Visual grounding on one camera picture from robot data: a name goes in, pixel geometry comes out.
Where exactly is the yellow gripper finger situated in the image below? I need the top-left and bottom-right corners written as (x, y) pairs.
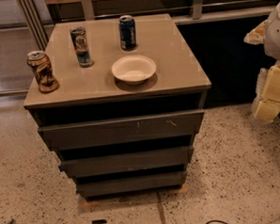
top-left (252, 98), bottom-right (280, 121)
top-left (243, 21), bottom-right (267, 45)

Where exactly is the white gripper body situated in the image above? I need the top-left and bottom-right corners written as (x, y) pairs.
top-left (256, 60), bottom-right (280, 105)

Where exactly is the grey bottom drawer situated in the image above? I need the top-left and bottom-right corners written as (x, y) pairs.
top-left (76, 171), bottom-right (187, 197)

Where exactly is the grey drawer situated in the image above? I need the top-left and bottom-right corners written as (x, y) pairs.
top-left (39, 110), bottom-right (204, 151)
top-left (76, 171), bottom-right (187, 197)
top-left (60, 146), bottom-right (194, 178)

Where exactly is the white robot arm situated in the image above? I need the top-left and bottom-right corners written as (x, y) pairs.
top-left (243, 2), bottom-right (280, 123)

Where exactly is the grey middle drawer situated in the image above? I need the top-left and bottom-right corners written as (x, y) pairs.
top-left (60, 146), bottom-right (194, 178)

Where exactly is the grey drawer cabinet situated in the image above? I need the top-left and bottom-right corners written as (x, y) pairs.
top-left (23, 14), bottom-right (211, 187)

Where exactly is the grey top drawer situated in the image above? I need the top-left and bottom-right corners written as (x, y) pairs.
top-left (39, 110), bottom-right (204, 151)

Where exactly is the metal window railing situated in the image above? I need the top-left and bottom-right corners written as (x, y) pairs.
top-left (16, 0), bottom-right (280, 49)

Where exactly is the white paper bowl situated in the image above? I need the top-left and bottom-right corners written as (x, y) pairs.
top-left (111, 56), bottom-right (157, 85)

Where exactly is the blue pepsi can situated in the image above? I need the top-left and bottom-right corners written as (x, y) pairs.
top-left (118, 14), bottom-right (136, 51)

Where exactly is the tall slim dark can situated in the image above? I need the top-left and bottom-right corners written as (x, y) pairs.
top-left (70, 26), bottom-right (94, 68)

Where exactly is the small black floor tape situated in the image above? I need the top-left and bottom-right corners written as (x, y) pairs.
top-left (92, 219), bottom-right (107, 224)

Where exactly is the gold brown drink can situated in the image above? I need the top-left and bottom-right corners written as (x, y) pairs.
top-left (26, 50), bottom-right (59, 92)

